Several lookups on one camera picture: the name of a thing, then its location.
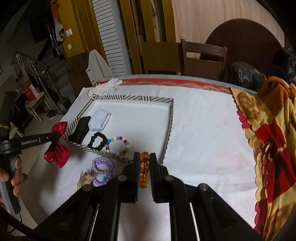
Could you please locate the black cable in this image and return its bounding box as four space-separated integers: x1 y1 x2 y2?
0 208 31 237

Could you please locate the red satin bow clip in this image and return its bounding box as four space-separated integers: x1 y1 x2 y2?
43 121 72 168

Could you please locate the floral orange yellow blanket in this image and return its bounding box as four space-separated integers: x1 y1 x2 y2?
231 76 295 240

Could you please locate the woven lilac bracelet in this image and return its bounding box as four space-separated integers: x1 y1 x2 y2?
92 157 115 174

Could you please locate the white table cloth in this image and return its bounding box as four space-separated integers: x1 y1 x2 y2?
21 85 256 226

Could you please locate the red patterned table runner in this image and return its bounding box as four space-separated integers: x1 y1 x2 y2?
120 78 233 95

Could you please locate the leopard print bow clip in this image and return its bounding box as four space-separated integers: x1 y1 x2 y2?
77 171 94 190

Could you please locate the wooden chair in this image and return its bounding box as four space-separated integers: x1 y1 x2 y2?
142 39 227 81

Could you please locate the metal stair railing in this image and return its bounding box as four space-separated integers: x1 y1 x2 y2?
11 51 63 113

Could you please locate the black plastic bag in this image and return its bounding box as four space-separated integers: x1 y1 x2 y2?
228 62 266 92

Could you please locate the white fluffy scrunchie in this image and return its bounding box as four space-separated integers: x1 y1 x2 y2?
88 109 111 132

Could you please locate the black scrunchie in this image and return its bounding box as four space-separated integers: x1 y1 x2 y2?
87 132 108 151

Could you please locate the purple bead bracelet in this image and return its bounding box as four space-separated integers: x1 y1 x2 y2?
91 157 115 188

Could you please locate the dark round headboard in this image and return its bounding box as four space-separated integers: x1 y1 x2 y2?
206 19 282 78

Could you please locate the white louvered door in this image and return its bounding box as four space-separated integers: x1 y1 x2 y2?
92 0 132 76

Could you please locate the amber red bead bracelet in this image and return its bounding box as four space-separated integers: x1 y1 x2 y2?
139 151 150 189

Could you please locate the black white striped tray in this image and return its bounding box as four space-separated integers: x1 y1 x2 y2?
63 95 174 164

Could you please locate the white cotton glove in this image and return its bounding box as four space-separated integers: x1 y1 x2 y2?
87 78 123 97

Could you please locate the person's left hand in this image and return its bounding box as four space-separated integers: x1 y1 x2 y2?
0 157 28 197

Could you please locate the multicolour round bead bracelet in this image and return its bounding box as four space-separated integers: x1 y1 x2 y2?
104 136 130 156

